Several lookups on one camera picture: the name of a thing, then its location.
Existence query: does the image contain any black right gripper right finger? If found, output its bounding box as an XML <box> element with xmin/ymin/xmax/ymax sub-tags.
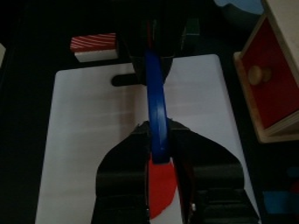
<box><xmin>167</xmin><ymin>118</ymin><xmax>262</xmax><ymax>224</ymax></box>

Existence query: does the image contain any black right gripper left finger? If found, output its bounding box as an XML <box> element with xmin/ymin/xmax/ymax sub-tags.
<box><xmin>92</xmin><ymin>120</ymin><xmax>152</xmax><ymax>224</ymax></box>

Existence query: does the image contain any blue toy block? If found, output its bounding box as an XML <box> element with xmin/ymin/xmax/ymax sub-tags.
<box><xmin>262</xmin><ymin>190</ymin><xmax>299</xmax><ymax>216</ymax></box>

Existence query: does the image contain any white cutting board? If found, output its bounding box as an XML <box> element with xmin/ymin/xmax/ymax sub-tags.
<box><xmin>34</xmin><ymin>53</ymin><xmax>262</xmax><ymax>224</ymax></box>

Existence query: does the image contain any wooden box with red panel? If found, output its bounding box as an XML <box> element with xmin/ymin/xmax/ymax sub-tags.
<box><xmin>232</xmin><ymin>0</ymin><xmax>299</xmax><ymax>144</ymax></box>

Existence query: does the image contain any red and white striped block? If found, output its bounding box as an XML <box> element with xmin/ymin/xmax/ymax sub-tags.
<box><xmin>70</xmin><ymin>32</ymin><xmax>119</xmax><ymax>63</ymax></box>

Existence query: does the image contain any blue bowl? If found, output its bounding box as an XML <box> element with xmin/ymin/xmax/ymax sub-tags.
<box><xmin>212</xmin><ymin>0</ymin><xmax>267</xmax><ymax>16</ymax></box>

